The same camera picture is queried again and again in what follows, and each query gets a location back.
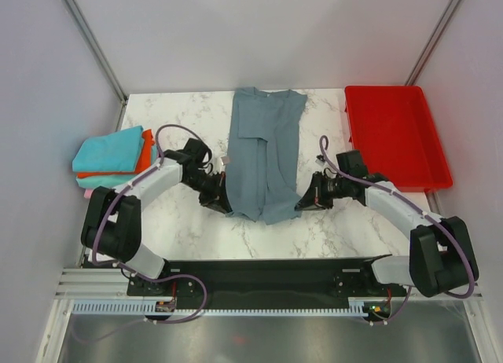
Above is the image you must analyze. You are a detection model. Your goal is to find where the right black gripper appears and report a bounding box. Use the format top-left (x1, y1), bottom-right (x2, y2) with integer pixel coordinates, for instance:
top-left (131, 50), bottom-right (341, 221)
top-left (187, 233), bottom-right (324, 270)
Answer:
top-left (295, 171), bottom-right (349, 211)

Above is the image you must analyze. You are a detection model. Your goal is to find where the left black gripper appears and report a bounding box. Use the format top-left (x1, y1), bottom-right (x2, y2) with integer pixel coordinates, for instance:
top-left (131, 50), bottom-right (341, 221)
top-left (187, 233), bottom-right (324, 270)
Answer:
top-left (182, 170), bottom-right (232, 217)

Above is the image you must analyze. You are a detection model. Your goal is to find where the grey-blue t shirt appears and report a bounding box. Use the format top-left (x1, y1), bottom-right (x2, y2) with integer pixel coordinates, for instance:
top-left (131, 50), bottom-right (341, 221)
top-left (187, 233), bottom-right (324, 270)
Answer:
top-left (226, 87), bottom-right (307, 225)

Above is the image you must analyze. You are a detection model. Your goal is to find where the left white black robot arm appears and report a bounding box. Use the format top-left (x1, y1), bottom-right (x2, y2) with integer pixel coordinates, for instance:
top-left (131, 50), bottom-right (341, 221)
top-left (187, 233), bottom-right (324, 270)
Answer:
top-left (81, 138), bottom-right (231, 295)

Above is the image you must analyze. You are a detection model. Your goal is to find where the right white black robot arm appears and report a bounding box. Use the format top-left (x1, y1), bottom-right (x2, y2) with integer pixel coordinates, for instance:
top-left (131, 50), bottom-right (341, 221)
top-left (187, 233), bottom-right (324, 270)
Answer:
top-left (295, 150), bottom-right (479, 299)

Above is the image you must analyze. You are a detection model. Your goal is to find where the orange folded t shirt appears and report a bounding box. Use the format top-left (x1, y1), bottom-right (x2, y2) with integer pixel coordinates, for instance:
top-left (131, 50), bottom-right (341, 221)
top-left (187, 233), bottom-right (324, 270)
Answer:
top-left (73, 126), bottom-right (156, 178)

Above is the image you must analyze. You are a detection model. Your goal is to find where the teal folded t shirt top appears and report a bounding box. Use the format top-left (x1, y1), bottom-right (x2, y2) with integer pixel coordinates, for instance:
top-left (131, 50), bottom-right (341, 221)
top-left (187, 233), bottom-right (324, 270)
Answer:
top-left (72, 126), bottom-right (144, 173)

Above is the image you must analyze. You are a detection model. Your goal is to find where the red plastic bin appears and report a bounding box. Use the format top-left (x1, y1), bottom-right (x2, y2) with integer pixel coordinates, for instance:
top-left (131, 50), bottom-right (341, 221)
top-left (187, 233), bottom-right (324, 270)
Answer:
top-left (344, 86), bottom-right (453, 193)

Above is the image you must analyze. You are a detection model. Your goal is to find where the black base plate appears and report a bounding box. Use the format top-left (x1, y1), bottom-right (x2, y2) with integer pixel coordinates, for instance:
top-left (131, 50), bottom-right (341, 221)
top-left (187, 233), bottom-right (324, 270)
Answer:
top-left (127, 258), bottom-right (406, 314)

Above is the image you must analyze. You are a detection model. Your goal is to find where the right white cable duct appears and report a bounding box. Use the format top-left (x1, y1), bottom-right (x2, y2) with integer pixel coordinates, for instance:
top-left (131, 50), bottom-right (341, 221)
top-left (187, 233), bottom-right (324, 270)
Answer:
top-left (348, 297), bottom-right (389, 314)

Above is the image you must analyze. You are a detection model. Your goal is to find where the white cable duct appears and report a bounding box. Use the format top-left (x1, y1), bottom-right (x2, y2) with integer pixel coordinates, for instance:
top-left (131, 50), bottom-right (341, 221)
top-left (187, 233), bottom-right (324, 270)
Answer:
top-left (72, 299), bottom-right (176, 316)
top-left (348, 297), bottom-right (389, 314)

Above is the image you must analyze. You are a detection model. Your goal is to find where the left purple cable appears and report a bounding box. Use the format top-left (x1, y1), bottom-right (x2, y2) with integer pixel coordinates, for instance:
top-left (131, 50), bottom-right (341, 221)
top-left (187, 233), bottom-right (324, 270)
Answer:
top-left (90, 123), bottom-right (208, 325)

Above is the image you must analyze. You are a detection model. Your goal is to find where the left white cable duct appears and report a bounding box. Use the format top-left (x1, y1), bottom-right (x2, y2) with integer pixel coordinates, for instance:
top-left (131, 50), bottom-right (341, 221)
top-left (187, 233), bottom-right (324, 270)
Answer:
top-left (72, 299), bottom-right (176, 316)

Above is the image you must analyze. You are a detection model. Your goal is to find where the aluminium rail frame front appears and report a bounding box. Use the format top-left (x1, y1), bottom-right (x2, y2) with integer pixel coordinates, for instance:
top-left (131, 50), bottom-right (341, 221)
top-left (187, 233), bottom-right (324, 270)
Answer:
top-left (36, 269), bottom-right (502, 362)

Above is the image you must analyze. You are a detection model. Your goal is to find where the left aluminium corner post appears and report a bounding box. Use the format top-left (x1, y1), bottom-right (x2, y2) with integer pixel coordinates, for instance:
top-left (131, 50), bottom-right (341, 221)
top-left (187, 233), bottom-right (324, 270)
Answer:
top-left (54, 0), bottom-right (129, 105)

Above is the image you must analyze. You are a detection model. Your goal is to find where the aluminium corner post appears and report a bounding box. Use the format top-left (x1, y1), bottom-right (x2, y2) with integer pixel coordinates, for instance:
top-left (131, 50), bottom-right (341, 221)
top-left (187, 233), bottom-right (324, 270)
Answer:
top-left (404, 0), bottom-right (464, 86)
top-left (54, 0), bottom-right (129, 105)

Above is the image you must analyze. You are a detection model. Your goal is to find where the right aluminium corner post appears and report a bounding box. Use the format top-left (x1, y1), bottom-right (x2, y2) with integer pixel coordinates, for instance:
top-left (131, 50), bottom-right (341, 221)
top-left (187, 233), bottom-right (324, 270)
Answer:
top-left (404, 0), bottom-right (464, 86)

